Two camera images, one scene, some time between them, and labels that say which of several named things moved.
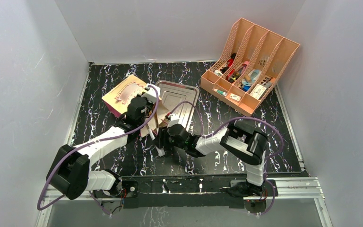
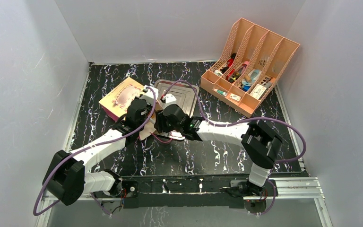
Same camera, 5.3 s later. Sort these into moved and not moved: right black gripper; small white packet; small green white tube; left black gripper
Moved: right black gripper
Not moved: left black gripper; small green white tube; small white packet
